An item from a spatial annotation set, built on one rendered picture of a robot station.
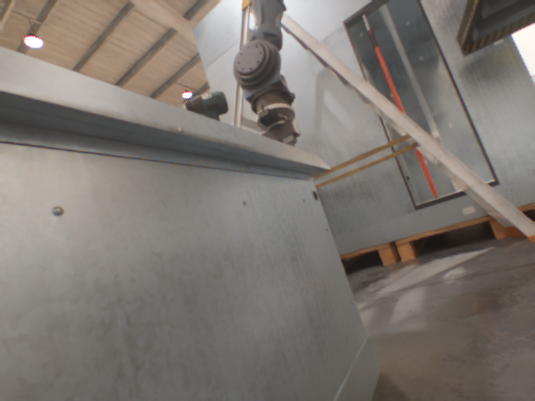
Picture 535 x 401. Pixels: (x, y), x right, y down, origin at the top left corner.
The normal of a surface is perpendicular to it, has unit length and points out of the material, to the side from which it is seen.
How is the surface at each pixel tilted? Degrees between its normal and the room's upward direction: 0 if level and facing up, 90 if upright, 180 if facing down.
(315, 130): 90
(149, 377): 90
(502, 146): 90
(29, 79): 67
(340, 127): 90
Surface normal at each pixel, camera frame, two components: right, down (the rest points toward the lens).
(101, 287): 0.83, -0.33
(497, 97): -0.51, 0.04
